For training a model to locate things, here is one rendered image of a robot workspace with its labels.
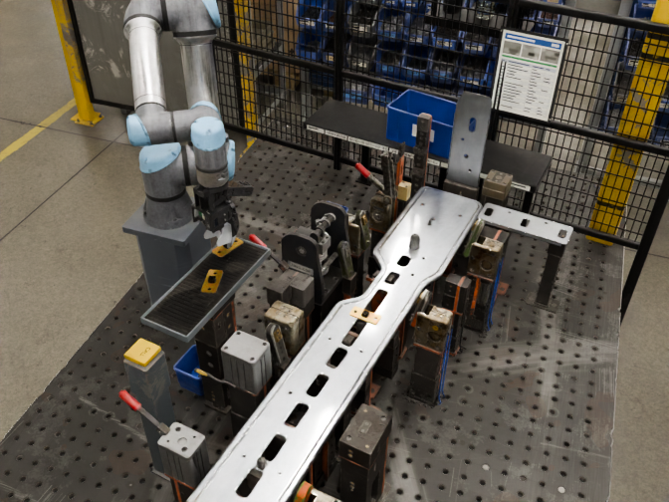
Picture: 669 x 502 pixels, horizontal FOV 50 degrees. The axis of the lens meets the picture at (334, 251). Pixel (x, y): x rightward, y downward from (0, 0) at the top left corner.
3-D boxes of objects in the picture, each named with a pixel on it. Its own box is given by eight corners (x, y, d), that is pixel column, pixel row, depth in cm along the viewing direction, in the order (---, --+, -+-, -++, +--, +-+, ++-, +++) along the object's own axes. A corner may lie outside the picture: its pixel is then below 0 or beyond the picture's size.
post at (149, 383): (172, 483, 188) (145, 374, 159) (149, 471, 190) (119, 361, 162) (189, 461, 193) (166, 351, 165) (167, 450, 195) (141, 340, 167)
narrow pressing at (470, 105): (477, 188, 241) (493, 98, 220) (445, 179, 245) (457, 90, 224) (478, 187, 242) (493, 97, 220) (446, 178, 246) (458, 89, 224)
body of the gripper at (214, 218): (192, 223, 177) (186, 183, 169) (217, 208, 182) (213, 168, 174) (214, 236, 173) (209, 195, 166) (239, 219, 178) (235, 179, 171)
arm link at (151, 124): (113, -23, 184) (124, 129, 162) (156, -25, 185) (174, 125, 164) (121, 12, 194) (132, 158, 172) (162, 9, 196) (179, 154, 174)
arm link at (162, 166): (143, 177, 209) (135, 137, 201) (189, 172, 211) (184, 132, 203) (143, 200, 200) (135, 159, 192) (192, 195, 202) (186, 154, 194)
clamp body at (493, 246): (485, 340, 229) (503, 257, 207) (450, 328, 233) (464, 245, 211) (494, 322, 235) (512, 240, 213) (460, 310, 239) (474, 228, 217)
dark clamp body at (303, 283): (309, 390, 212) (308, 298, 188) (271, 375, 217) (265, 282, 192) (327, 367, 219) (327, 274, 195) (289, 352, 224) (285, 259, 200)
